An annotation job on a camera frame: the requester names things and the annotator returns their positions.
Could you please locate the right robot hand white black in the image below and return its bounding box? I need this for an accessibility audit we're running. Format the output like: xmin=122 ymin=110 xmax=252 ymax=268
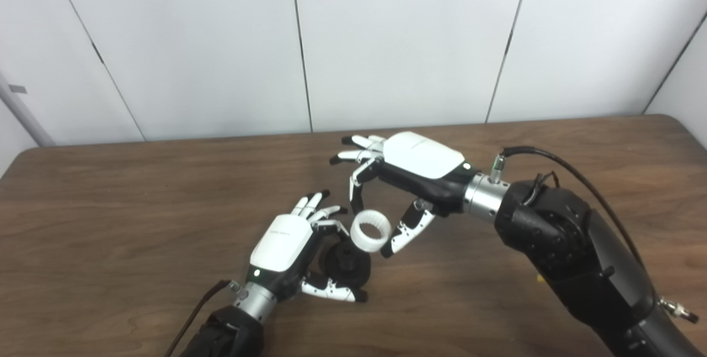
xmin=329 ymin=132 xmax=478 ymax=259

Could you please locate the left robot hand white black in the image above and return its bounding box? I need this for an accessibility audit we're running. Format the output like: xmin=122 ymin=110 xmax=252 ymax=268
xmin=245 ymin=190 xmax=369 ymax=303

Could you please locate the round black part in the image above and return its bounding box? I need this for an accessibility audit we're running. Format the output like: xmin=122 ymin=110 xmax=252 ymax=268
xmin=320 ymin=238 xmax=372 ymax=291

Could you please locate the white ring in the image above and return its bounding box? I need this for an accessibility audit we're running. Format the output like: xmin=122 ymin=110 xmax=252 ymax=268
xmin=350 ymin=209 xmax=392 ymax=253

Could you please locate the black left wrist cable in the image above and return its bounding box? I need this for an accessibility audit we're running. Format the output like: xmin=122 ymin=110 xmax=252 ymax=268
xmin=164 ymin=279 xmax=241 ymax=357

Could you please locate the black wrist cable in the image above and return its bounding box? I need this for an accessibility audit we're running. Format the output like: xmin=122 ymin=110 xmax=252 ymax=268
xmin=489 ymin=146 xmax=647 ymax=269
xmin=164 ymin=279 xmax=241 ymax=357

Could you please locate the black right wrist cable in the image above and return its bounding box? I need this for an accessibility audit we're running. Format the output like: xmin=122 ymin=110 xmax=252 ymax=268
xmin=489 ymin=146 xmax=647 ymax=269

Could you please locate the grey wall corner post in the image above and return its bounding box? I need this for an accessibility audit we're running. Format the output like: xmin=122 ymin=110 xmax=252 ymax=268
xmin=0 ymin=70 xmax=56 ymax=148

